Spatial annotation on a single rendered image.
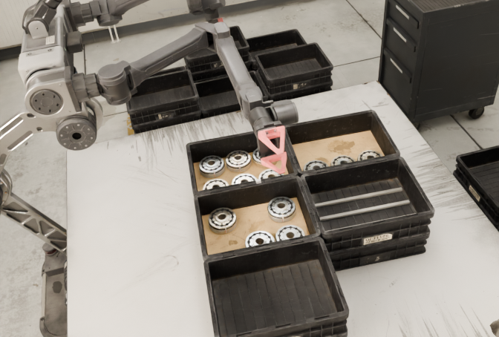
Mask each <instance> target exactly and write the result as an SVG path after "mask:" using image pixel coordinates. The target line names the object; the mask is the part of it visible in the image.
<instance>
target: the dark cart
mask: <svg viewBox="0 0 499 337"><path fill-rule="evenodd" d="M378 82H379V83H380V84H381V86H382V87H383V88H384V89H385V90H386V91H387V93H388V94H389V95H390V97H391V98H392V99H393V101H395V103H396V104H397V105H398V106H399V108H400V109H401V110H402V112H403V113H404V114H405V115H406V116H407V118H408V119H409V120H410V121H411V123H412V124H413V125H414V127H415V128H416V129H417V130H418V129H419V128H420V122H422V121H426V120H431V119H434V118H438V117H444V116H447V115H451V114H456V113H460V112H463V111H469V116H470V117H471V118H472V119H474V120H475V119H477V118H479V117H480V116H481V115H482V114H483V112H484V107H485V106H488V105H493V104H494V101H495V96H496V93H497V90H498V85H499V0H385V10H384V19H383V27H382V44H381V52H380V61H379V76H378Z"/></svg>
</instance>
